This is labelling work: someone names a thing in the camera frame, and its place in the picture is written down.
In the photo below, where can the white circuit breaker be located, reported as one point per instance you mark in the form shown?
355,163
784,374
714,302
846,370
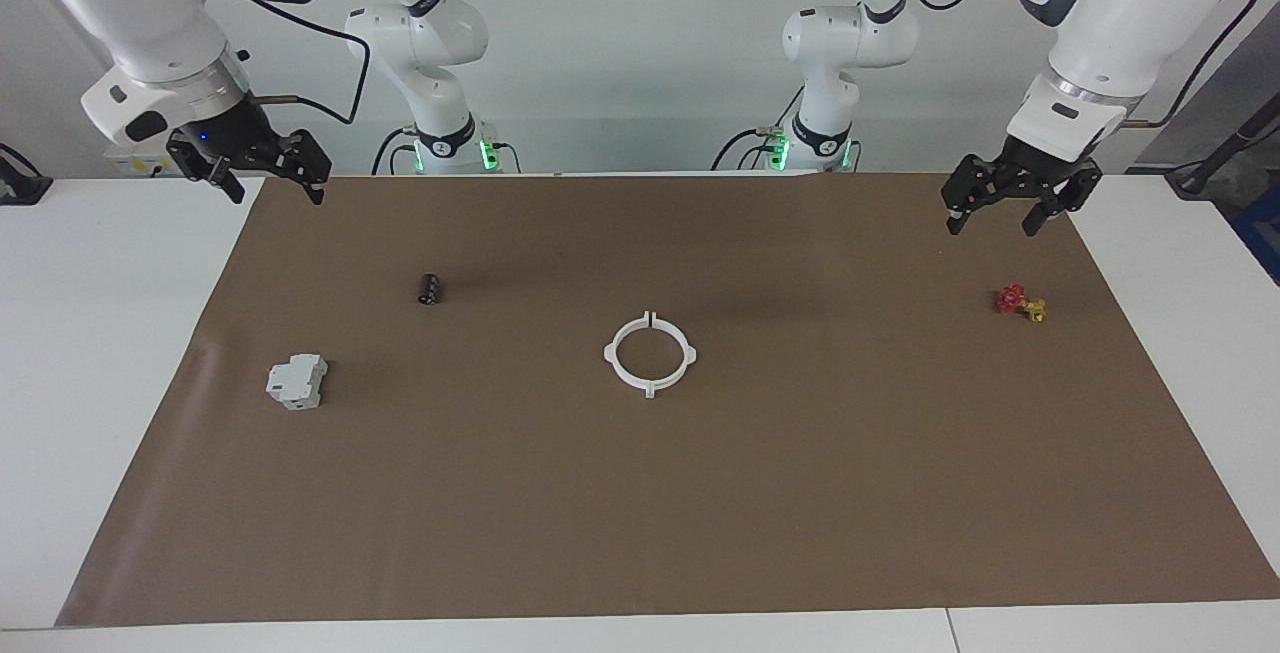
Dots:
295,383

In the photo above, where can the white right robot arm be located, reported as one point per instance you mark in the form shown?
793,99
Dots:
150,23

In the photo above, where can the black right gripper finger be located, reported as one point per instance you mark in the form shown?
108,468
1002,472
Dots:
188,158
310,161

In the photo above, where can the black table mount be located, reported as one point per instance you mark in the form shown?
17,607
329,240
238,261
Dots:
22,188

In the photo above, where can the brown paper table mat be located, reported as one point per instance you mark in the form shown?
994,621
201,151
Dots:
650,513

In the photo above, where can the white box yellow label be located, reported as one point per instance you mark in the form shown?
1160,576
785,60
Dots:
135,165

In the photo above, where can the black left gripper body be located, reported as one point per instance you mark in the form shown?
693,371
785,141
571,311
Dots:
1035,168

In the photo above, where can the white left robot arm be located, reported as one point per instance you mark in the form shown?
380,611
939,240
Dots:
1110,13

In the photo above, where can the small black connector block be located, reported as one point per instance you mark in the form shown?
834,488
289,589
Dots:
429,289

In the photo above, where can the blue crate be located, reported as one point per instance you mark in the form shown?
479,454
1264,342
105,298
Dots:
1262,233

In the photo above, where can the red handwheel brass valve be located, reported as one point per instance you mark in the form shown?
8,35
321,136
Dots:
1012,299

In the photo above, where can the black stand pole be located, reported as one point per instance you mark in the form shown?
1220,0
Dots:
1190,181

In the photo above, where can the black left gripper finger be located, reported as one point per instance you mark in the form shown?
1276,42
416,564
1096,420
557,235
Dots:
1075,188
975,181

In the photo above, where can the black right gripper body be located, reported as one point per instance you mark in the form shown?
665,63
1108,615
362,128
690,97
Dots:
240,138

